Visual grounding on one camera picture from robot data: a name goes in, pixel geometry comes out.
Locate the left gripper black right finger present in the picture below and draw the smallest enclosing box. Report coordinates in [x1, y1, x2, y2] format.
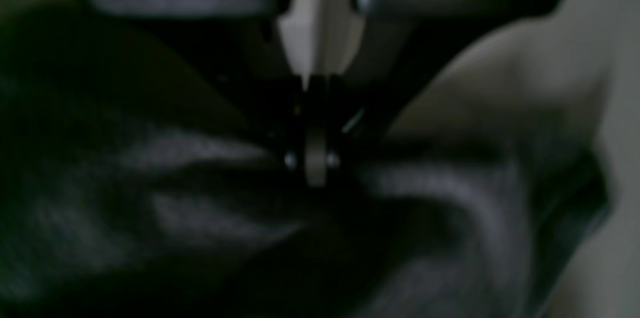
[312, 0, 560, 186]

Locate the grey T-shirt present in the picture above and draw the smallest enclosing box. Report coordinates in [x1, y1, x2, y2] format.
[1, 8, 610, 318]

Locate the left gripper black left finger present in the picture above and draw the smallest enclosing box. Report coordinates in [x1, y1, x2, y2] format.
[80, 0, 306, 177]

